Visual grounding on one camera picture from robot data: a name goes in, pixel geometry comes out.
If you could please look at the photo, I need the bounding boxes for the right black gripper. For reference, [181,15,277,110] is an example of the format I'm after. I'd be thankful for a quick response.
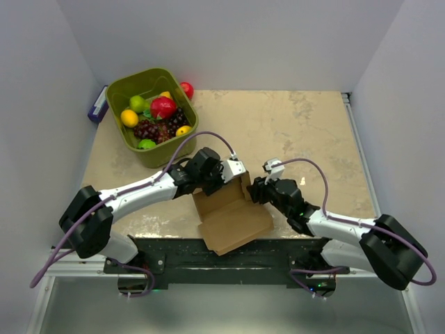
[246,172,291,218]

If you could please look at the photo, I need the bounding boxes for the brown cardboard box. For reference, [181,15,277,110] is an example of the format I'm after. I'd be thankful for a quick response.
[192,172,274,256]

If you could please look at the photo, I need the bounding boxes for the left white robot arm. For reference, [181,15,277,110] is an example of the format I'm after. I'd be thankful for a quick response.
[59,147,227,273]

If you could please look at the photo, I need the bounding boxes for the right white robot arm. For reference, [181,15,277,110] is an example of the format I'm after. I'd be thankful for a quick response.
[247,177,428,290]

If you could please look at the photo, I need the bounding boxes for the blue white small box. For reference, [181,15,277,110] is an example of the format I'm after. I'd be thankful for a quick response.
[87,85,108,124]

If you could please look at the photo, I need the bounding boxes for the yellow lemon right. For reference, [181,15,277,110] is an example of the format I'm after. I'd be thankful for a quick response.
[175,125,192,136]

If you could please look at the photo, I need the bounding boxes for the yellow lemon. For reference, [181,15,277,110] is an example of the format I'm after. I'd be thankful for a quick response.
[175,125,192,136]
[120,109,139,128]

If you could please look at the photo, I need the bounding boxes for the dark purple grape bunch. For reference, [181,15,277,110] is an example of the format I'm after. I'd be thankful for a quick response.
[133,108,191,144]

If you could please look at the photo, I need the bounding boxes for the green fruit front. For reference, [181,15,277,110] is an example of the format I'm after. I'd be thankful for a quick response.
[137,139,156,150]

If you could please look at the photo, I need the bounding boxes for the red pomegranate in bin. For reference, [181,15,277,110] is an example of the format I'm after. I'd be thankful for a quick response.
[149,97,177,119]

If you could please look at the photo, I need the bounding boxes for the green plastic bin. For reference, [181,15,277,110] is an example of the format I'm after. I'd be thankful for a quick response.
[106,68,199,168]

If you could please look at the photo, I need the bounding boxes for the red apple outside bin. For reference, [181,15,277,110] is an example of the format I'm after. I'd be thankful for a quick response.
[180,81,195,100]

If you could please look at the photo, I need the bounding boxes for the yellow fruit at back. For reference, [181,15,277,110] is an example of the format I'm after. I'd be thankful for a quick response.
[159,91,173,101]

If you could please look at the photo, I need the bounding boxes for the yellow lemon left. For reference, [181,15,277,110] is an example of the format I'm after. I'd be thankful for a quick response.
[120,109,139,128]

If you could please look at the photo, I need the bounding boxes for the green pear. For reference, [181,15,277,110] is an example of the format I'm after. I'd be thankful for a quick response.
[129,95,149,114]

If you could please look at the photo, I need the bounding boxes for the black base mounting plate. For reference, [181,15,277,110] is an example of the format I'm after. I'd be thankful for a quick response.
[104,238,336,293]

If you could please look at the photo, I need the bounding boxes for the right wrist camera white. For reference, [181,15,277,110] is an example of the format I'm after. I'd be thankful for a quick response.
[263,158,284,184]

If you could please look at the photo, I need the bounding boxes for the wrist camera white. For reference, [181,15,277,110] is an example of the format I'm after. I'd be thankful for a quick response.
[221,159,246,183]
[263,158,284,184]

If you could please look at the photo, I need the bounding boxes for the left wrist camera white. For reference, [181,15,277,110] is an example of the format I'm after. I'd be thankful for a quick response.
[221,159,246,183]

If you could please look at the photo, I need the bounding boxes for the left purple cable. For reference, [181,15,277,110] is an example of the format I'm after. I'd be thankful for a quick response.
[29,131,238,289]

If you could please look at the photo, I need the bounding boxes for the aluminium frame rail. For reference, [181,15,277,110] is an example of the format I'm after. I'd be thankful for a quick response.
[341,91,412,279]

